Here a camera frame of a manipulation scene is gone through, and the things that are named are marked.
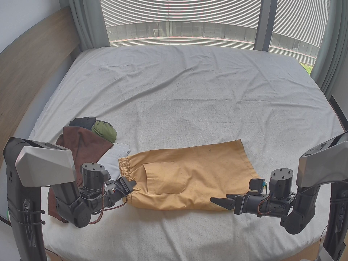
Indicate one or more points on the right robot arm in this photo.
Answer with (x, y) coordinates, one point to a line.
(315, 170)

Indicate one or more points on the brown garment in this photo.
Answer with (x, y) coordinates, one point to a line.
(84, 143)

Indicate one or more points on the grey-green curtain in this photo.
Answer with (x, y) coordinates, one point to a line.
(87, 15)
(331, 50)

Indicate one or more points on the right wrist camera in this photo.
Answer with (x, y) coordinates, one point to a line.
(257, 184)

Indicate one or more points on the pale blue garment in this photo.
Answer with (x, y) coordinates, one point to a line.
(115, 156)

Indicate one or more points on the bed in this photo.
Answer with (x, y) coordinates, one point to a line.
(190, 91)

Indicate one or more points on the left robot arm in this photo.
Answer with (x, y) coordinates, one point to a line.
(43, 164)

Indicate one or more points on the black garment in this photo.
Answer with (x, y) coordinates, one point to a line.
(81, 121)

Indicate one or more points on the green garment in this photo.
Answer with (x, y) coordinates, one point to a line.
(104, 130)

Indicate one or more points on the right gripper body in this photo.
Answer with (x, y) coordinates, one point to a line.
(250, 204)

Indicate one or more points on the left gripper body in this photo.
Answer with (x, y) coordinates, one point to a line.
(123, 186)

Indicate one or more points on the window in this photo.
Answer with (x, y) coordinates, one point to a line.
(179, 9)

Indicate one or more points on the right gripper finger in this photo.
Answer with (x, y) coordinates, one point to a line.
(227, 204)
(235, 196)

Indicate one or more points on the tan shorts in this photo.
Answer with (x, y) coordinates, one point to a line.
(204, 173)

